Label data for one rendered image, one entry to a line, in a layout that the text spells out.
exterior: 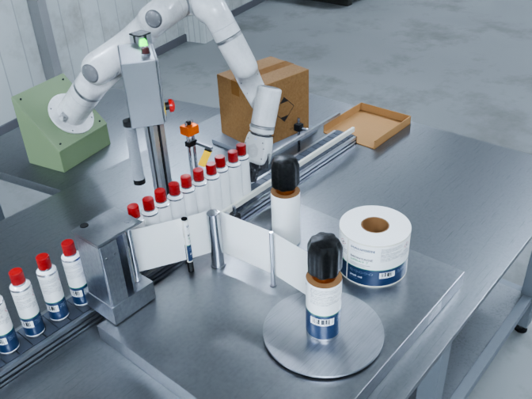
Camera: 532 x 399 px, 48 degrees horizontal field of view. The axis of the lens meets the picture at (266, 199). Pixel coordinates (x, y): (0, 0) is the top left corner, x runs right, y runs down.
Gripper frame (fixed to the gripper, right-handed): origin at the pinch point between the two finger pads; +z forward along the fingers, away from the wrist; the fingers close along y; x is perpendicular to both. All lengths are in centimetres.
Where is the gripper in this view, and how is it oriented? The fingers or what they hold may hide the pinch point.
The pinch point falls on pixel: (252, 176)
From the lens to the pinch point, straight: 210.7
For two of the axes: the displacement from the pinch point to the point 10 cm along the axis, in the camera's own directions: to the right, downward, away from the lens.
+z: -1.9, 9.4, 2.9
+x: 6.2, -1.2, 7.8
